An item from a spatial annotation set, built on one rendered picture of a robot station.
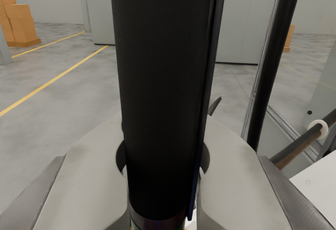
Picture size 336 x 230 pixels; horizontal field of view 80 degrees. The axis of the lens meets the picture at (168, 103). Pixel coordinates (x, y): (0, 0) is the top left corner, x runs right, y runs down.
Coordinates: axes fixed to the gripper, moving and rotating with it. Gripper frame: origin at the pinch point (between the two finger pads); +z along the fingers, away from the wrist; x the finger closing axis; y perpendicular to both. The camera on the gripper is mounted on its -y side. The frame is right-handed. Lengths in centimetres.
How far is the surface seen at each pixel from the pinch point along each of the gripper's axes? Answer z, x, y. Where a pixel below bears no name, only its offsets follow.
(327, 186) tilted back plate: 17.7, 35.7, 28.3
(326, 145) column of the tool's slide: 39, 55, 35
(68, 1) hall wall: 1268, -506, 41
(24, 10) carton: 708, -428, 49
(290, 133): 74, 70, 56
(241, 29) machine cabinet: 523, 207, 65
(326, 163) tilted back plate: 22, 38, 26
